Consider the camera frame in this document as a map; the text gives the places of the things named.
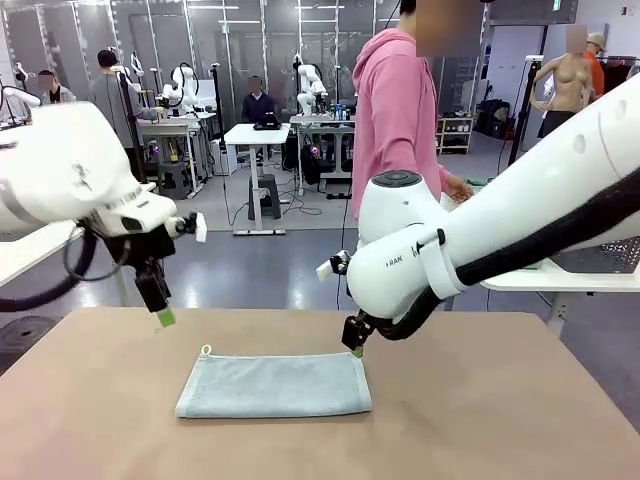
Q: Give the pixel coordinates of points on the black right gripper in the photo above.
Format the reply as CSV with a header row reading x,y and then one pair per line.
x,y
369,324

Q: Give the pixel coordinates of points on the bare torso mannequin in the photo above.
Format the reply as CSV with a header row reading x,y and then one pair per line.
x,y
565,90

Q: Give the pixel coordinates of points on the pink sleeved right forearm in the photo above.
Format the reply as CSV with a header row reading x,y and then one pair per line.
x,y
437,162

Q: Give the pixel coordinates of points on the black tripod pole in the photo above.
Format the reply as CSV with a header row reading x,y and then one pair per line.
x,y
136,150

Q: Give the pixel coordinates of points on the person in grey jacket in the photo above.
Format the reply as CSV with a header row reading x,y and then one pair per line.
x,y
107,95

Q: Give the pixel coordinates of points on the black perforated floor base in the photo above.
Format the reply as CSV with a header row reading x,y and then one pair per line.
x,y
25,340

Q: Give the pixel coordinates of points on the seated person at desk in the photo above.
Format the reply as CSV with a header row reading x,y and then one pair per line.
x,y
55,92

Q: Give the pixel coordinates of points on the black camera stand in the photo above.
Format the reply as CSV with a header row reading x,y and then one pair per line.
x,y
520,120

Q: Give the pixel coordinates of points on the white desk with bottles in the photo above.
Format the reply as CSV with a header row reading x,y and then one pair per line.
x,y
315,121

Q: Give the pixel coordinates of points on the black bags pile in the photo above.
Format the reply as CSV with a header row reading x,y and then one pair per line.
x,y
495,120

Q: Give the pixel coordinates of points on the person in navy jacket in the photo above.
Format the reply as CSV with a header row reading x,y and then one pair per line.
x,y
257,105

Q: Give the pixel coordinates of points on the white standing desk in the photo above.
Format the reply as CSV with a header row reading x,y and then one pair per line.
x,y
257,135

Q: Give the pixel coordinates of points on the white table beside person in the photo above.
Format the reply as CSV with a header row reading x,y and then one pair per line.
x,y
560,280

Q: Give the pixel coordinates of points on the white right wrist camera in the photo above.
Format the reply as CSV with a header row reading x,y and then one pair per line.
x,y
330,267

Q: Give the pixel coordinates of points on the dark clothes on rack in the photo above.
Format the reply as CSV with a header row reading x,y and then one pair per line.
x,y
622,67

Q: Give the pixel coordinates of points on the light blue towel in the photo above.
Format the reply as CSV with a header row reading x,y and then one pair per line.
x,y
275,385

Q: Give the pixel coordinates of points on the mannequin with orange shirt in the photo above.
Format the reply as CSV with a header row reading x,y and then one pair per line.
x,y
597,75

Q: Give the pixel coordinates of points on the person's right hand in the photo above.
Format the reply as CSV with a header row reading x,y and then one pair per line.
x,y
457,189

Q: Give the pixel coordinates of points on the person in pink hoodie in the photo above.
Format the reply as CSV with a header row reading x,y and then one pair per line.
x,y
390,125

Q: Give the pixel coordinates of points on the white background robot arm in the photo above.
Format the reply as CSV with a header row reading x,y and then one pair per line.
x,y
310,85
182,87
15,95

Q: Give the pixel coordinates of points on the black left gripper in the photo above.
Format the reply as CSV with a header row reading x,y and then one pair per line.
x,y
145,250

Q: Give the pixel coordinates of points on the black device on desk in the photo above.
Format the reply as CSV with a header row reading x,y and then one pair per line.
x,y
267,122

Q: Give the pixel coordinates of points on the grey step stool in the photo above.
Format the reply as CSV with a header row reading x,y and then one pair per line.
x,y
265,197
174,177

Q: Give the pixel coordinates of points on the black upright pole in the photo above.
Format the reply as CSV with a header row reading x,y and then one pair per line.
x,y
218,110

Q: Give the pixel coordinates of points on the white table with round leg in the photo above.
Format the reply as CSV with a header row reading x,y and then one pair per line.
x,y
35,255

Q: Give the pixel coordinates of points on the white shoe shelf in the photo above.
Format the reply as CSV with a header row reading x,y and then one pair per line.
x,y
455,135

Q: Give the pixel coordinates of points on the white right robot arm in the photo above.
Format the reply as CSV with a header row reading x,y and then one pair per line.
x,y
500,220

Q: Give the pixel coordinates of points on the white desk with robot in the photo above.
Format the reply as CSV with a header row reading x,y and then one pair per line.
x,y
170,125

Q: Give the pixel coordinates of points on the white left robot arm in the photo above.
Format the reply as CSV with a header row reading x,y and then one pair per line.
x,y
60,160

